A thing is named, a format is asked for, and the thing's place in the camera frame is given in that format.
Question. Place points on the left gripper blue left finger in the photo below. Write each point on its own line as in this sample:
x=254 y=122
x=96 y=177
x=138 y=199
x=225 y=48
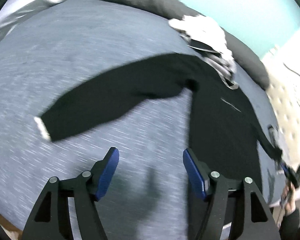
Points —
x=50 y=216

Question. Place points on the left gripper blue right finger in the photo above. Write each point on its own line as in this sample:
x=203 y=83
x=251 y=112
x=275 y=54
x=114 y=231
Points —
x=252 y=216

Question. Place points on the black long-sleeve sweater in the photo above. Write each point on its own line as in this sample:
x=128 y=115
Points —
x=224 y=131

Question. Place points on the person's right hand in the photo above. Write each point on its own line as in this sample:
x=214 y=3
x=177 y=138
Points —
x=288 y=197

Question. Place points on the black right jacket sleeve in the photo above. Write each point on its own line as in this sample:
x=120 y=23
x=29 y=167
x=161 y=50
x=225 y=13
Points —
x=289 y=225

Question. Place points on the cream tufted bed headboard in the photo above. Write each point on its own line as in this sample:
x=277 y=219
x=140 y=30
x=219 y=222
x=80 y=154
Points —
x=283 y=66

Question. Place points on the blue patterned bed cover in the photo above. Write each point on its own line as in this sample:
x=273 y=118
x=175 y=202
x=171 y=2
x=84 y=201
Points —
x=87 y=75

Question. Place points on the white crumpled garment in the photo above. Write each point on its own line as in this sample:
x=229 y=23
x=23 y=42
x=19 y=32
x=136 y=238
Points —
x=203 y=29

